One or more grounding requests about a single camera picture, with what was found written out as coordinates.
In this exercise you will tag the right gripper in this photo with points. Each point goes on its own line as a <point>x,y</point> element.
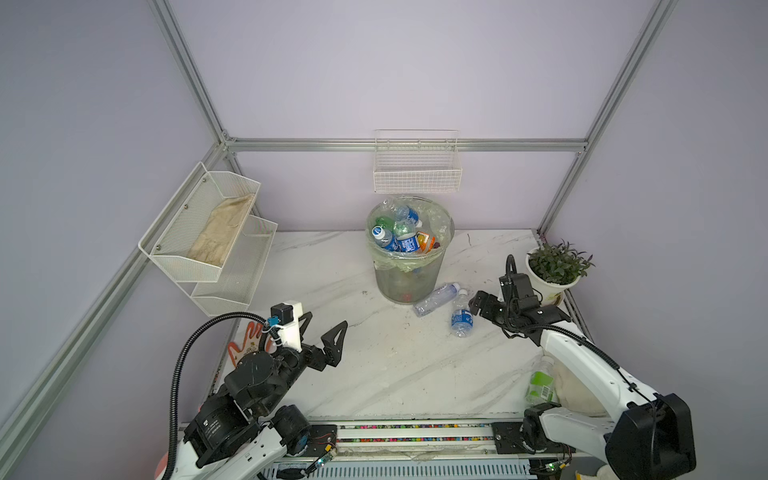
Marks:
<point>488,299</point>

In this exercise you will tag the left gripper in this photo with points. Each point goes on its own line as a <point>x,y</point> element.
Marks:
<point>332,353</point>

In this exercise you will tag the blue label water bottle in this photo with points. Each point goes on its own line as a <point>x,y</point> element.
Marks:
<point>461,321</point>

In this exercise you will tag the clear bottle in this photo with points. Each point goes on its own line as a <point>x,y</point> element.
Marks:
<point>436,299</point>

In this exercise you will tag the orange label yellow cap bottle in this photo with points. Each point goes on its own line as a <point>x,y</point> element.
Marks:
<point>426,241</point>

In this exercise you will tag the pepsi bottle blue cap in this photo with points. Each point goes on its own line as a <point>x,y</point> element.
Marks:
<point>407,243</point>

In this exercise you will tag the green soda bottle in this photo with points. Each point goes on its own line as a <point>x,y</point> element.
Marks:
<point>397,227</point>

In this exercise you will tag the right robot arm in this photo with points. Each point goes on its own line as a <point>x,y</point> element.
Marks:
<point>600,384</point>

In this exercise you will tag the grey bin with green liner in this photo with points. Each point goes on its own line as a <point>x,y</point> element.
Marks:
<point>407,278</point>

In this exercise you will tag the orange work glove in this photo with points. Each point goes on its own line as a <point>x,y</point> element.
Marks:
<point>247,339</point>

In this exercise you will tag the potted green plant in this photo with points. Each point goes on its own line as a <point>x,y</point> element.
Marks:
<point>555,268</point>

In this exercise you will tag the lime label bottle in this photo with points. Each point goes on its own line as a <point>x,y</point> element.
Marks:
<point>541,386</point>

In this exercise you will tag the beige cloth in shelf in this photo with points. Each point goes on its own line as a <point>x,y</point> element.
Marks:
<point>215,241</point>

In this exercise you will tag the white two-tier mesh shelf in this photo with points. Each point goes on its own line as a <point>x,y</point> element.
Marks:
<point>215,290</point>

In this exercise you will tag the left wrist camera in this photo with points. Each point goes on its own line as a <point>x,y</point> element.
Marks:
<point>284,322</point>

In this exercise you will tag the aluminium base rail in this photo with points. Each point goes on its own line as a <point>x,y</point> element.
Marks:
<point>391,436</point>

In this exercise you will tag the white wire wall basket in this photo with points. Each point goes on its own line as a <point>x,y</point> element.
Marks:
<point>413,161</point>

